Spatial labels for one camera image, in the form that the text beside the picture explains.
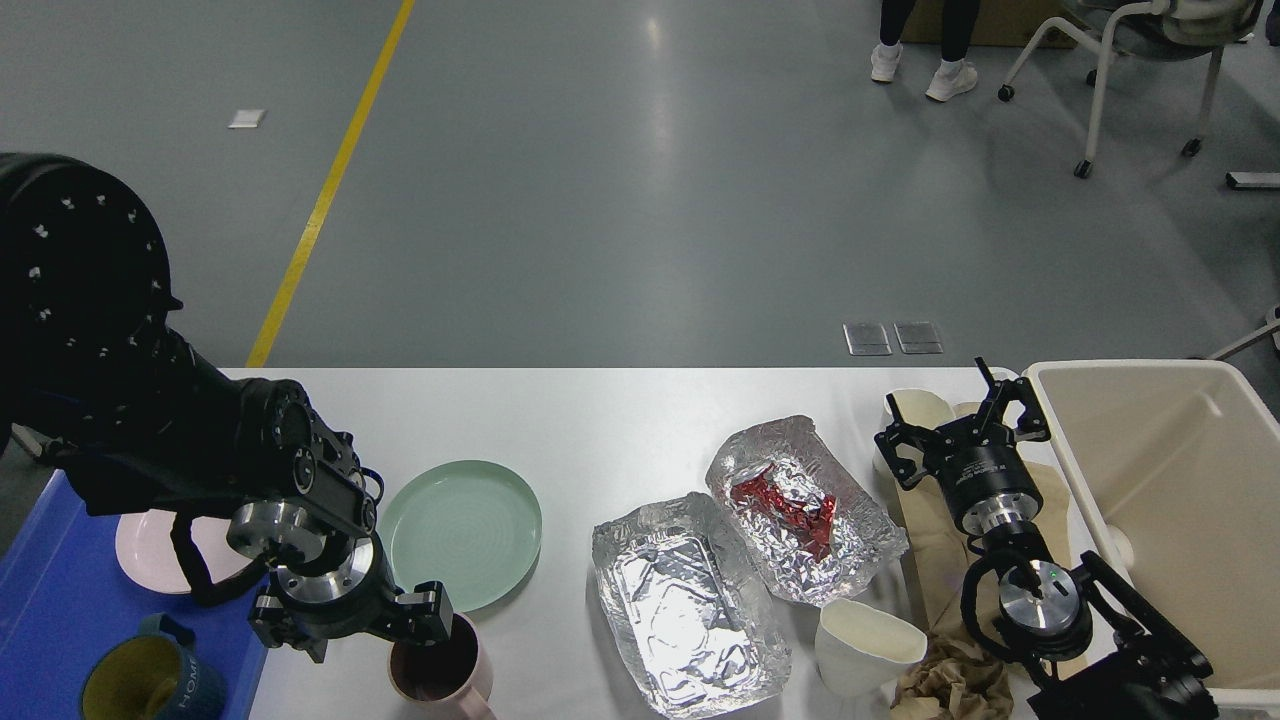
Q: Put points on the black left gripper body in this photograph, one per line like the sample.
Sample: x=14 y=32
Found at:
x=358 y=597

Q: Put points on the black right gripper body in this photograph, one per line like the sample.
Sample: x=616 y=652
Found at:
x=982 y=477

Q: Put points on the brown paper sheet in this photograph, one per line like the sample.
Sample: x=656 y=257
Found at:
x=941 y=555

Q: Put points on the green plate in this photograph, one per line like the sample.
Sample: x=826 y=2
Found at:
x=472 y=525

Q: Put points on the pink mug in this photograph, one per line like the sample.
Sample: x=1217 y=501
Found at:
x=449 y=680

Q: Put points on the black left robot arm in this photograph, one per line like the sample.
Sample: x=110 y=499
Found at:
x=266 y=497

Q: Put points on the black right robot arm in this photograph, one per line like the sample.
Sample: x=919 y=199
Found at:
x=1094 y=646

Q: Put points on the white paper cup far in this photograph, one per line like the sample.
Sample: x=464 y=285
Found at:
x=919 y=407

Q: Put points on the white paper cup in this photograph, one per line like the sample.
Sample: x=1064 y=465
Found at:
x=859 y=648
x=919 y=407

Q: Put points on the right floor outlet plate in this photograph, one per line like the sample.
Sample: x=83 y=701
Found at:
x=918 y=338

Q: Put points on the floor outlet plate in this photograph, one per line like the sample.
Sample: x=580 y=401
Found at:
x=918 y=338
x=867 y=339

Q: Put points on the left floor outlet plate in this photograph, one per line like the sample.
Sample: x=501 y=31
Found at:
x=867 y=339

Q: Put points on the foil tray with red wrapper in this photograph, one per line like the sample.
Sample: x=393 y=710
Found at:
x=864 y=539

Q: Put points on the beige plastic bin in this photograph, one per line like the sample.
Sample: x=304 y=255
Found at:
x=1175 y=467

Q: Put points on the crushed red can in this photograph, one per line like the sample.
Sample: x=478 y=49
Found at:
x=807 y=514

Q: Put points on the pink plate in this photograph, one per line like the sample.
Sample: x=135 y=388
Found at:
x=144 y=551

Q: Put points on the dark blue mug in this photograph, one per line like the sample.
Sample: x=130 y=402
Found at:
x=156 y=674

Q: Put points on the crumpled brown paper ball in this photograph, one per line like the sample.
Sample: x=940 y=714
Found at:
x=956 y=679

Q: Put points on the white paper cup near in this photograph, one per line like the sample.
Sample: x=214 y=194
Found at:
x=859 y=648

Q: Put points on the blue plastic tray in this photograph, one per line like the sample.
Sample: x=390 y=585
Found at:
x=66 y=602

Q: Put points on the empty foil tray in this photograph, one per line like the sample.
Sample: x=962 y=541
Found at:
x=693 y=622

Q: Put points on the cardboard box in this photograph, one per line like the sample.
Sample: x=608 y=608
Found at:
x=999 y=23

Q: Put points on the white office chair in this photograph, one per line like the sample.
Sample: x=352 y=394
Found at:
x=1153 y=30

